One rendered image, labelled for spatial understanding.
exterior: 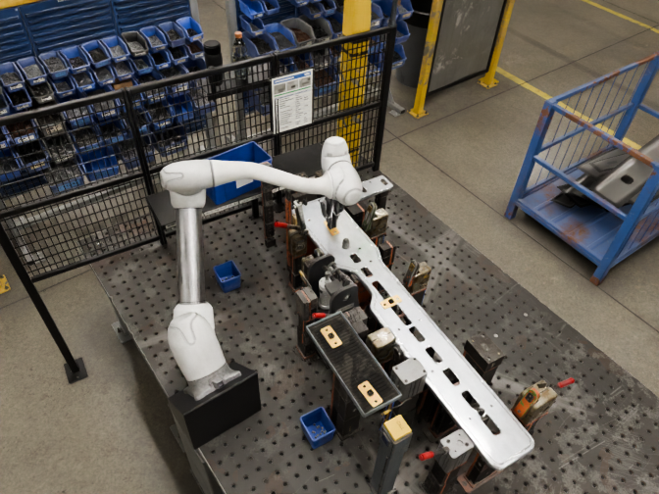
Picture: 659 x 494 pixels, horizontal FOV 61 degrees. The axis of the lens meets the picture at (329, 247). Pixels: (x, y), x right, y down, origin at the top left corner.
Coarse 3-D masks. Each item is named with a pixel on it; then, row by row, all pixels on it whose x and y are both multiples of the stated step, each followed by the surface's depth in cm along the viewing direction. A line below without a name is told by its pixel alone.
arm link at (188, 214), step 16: (176, 192) 212; (176, 208) 216; (192, 208) 215; (176, 224) 218; (192, 224) 215; (192, 240) 215; (192, 256) 216; (192, 272) 216; (192, 288) 216; (192, 304) 216; (208, 304) 221; (208, 320) 216
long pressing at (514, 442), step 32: (320, 224) 246; (352, 224) 246; (384, 288) 222; (384, 320) 211; (416, 320) 212; (416, 352) 202; (448, 352) 202; (448, 384) 193; (480, 384) 194; (480, 416) 185; (512, 416) 186; (480, 448) 177; (512, 448) 178
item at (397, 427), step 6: (390, 420) 166; (396, 420) 166; (402, 420) 166; (390, 426) 165; (396, 426) 165; (402, 426) 165; (408, 426) 165; (390, 432) 163; (396, 432) 163; (402, 432) 163; (408, 432) 164; (396, 438) 162
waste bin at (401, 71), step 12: (420, 0) 501; (420, 12) 466; (408, 24) 481; (420, 24) 472; (420, 36) 482; (408, 48) 495; (420, 48) 490; (408, 60) 503; (420, 60) 498; (396, 72) 527; (408, 72) 511; (408, 84) 520
